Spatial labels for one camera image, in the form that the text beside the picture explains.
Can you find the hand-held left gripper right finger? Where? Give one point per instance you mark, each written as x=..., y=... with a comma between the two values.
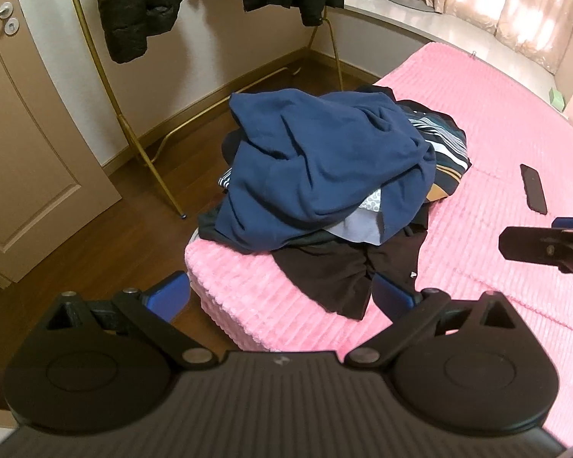
x=391, y=298

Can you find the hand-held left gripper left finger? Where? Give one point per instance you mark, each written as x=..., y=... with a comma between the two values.
x=164, y=296

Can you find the navy blue vest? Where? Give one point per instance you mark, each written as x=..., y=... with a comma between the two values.
x=315, y=162

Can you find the gold clothes rack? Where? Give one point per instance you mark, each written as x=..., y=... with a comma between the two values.
x=149, y=162

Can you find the black garment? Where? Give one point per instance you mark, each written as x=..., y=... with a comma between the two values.
x=334, y=272

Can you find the small green box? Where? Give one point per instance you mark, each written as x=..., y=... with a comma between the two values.
x=557, y=98

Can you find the pink ribbed blanket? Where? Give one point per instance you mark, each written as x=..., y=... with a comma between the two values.
x=482, y=129

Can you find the striped garment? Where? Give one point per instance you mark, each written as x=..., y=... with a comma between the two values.
x=446, y=148

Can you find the beige panel door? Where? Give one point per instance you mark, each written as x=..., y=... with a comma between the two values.
x=28, y=152

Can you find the sheer pink curtain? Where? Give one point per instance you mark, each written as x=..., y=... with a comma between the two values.
x=520, y=9

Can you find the black puffer jacket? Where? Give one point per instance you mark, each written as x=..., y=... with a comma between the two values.
x=138, y=0

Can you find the silver door lock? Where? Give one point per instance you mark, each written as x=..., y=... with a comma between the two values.
x=11, y=25

